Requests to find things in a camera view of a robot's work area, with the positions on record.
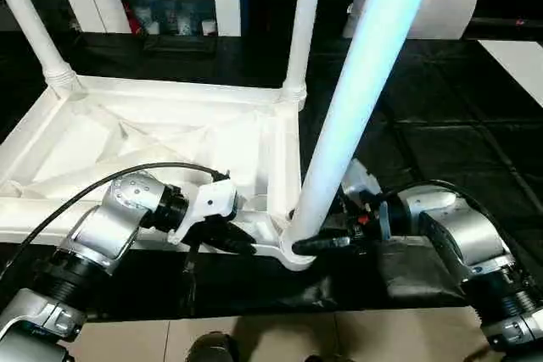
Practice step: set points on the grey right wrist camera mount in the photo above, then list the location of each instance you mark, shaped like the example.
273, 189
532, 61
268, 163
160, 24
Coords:
360, 179

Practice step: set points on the white flat board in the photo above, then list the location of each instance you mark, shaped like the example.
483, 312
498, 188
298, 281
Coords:
517, 61

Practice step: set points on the small red bottle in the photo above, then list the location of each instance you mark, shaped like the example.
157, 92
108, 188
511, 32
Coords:
131, 16

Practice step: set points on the black work mat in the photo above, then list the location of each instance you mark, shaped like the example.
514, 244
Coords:
424, 124

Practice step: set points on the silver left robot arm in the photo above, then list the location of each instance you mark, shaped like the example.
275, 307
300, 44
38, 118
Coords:
106, 226

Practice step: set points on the grey cushion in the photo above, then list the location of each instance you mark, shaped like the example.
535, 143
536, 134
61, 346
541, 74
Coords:
449, 6

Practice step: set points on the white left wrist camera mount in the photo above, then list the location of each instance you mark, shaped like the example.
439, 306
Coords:
212, 201

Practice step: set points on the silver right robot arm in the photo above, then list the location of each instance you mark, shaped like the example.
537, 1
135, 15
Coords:
466, 230

